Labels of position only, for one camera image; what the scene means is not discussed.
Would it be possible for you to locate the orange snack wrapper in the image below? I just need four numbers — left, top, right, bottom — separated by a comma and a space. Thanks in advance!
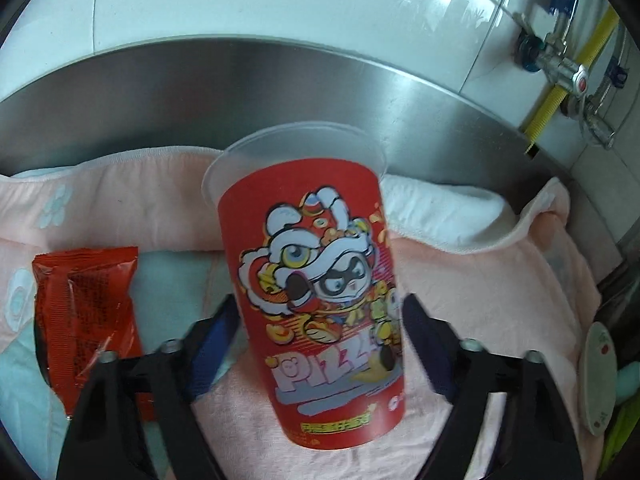
32, 246, 143, 416

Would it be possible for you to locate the red lion snack cup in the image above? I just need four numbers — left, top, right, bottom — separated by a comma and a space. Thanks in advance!
202, 122, 405, 450

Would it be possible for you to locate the white ceramic plate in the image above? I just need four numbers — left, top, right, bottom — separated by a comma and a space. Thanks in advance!
578, 322, 617, 437

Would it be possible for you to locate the teal soap bottle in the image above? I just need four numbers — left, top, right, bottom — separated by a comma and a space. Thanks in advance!
615, 361, 640, 405

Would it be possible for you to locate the pink airplane towel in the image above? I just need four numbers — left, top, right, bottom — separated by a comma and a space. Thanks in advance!
1, 146, 600, 479

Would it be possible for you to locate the metal water valve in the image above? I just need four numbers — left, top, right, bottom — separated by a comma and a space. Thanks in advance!
514, 0, 628, 150

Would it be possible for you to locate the yellow gas hose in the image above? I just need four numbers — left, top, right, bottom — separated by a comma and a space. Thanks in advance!
522, 4, 622, 157

